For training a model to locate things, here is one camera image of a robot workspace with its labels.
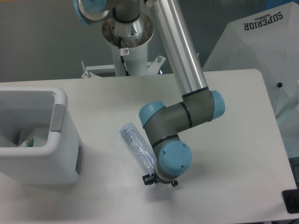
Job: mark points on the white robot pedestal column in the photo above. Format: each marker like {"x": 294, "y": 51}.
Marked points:
{"x": 135, "y": 35}

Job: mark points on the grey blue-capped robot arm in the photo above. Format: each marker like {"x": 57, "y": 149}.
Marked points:
{"x": 199, "y": 104}

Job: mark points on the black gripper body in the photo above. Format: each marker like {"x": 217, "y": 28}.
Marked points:
{"x": 159, "y": 180}

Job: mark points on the white metal base frame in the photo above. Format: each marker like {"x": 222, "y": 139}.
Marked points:
{"x": 149, "y": 66}

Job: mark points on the white grey trash can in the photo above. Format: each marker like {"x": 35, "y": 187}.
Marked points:
{"x": 24, "y": 108}

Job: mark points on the black device at table edge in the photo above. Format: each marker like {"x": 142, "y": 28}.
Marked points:
{"x": 291, "y": 200}

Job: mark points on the clear crushed plastic bottle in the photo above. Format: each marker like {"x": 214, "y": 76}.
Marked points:
{"x": 139, "y": 147}

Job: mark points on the clear plastic wrapper green print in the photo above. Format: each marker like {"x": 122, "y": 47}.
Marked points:
{"x": 37, "y": 137}

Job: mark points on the white umbrella with lettering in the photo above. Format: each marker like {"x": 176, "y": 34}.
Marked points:
{"x": 269, "y": 42}

